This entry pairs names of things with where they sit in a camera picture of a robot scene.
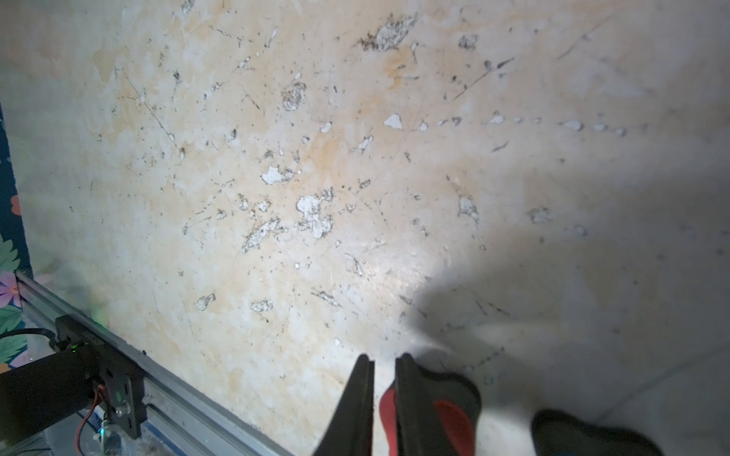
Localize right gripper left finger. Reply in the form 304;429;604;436
314;355;375;456

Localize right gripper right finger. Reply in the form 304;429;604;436
395;353;456;456

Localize red eraser top shelf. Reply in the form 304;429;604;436
379;368;482;455

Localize blue eraser top shelf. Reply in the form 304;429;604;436
530;410;663;456

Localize aluminium front rail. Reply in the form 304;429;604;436
16;273;287;455

